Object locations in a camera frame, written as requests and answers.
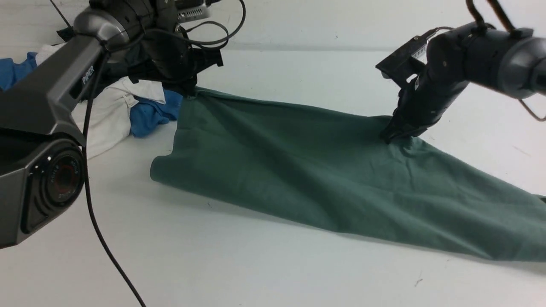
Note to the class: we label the dark grey garment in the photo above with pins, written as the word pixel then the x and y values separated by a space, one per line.
pixel 118 68

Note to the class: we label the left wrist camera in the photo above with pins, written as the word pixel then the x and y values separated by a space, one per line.
pixel 193 10

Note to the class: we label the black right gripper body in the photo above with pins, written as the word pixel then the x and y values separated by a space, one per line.
pixel 442 80

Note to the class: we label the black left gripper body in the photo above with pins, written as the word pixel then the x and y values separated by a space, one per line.
pixel 171 60

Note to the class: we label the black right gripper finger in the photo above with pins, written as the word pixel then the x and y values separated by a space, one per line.
pixel 400 128

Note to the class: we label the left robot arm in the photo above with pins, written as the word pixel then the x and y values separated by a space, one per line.
pixel 42 166

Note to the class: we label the white garment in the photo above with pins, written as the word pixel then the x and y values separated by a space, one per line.
pixel 110 116

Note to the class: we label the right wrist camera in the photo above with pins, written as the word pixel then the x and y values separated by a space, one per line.
pixel 404 61

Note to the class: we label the green long-sleeve top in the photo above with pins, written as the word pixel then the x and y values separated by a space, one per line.
pixel 330 170

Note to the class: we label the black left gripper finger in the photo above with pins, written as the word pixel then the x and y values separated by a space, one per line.
pixel 188 90

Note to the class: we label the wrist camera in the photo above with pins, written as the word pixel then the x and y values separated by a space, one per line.
pixel 404 61
pixel 193 10

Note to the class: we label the blue garment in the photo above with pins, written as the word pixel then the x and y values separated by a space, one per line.
pixel 145 116

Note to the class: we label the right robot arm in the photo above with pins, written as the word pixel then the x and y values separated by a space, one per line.
pixel 511 63

